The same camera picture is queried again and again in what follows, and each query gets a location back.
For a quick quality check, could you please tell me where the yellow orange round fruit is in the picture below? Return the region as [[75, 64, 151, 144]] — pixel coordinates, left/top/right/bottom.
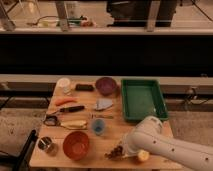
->
[[137, 150, 150, 162]]

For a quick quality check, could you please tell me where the purple grape bunch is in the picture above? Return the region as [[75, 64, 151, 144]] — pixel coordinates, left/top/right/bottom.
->
[[105, 145, 123, 159]]

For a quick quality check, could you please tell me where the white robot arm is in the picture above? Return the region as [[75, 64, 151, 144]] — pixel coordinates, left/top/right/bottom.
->
[[121, 116, 213, 171]]

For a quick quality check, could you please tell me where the green plastic tray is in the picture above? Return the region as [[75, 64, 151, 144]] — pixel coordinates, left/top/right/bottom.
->
[[121, 79, 168, 123]]

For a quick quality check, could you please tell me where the blue cup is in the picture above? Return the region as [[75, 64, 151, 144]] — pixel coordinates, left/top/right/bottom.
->
[[91, 119, 105, 136]]

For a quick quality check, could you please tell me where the orange bowl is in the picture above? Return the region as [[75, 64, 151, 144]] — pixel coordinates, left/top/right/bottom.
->
[[63, 131, 90, 161]]

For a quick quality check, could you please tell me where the grey blue cloth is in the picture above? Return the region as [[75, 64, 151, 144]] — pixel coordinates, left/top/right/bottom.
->
[[94, 98, 113, 111]]

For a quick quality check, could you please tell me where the purple bowl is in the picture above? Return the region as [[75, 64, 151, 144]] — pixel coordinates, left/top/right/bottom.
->
[[95, 77, 117, 96]]

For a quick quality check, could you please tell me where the black rectangular block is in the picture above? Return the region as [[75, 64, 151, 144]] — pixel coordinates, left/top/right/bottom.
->
[[75, 84, 94, 91]]

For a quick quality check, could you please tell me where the black peeler tool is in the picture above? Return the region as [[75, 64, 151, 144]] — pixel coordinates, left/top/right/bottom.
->
[[43, 115, 60, 126]]

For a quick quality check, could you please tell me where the metal cup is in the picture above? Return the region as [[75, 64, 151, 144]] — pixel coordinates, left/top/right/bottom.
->
[[38, 136, 54, 154]]

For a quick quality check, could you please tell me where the orange carrot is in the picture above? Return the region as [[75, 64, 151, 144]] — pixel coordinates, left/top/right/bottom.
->
[[55, 97, 77, 106]]

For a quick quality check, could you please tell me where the black stand leg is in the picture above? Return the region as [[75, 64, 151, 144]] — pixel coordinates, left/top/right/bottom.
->
[[12, 130, 37, 171]]

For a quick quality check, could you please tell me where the black handled knife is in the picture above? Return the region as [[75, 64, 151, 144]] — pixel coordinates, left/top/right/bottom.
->
[[50, 105, 85, 115]]

